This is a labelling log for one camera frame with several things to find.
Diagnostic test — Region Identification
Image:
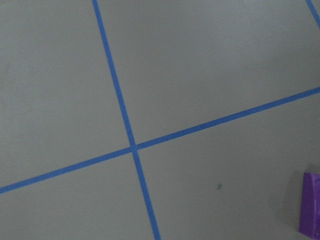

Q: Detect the purple toy block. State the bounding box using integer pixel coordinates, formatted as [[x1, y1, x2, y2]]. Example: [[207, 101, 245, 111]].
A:
[[299, 172, 320, 240]]

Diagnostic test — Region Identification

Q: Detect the blue tape line crosswise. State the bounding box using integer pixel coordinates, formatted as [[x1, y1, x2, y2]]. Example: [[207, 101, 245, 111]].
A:
[[0, 87, 320, 194]]

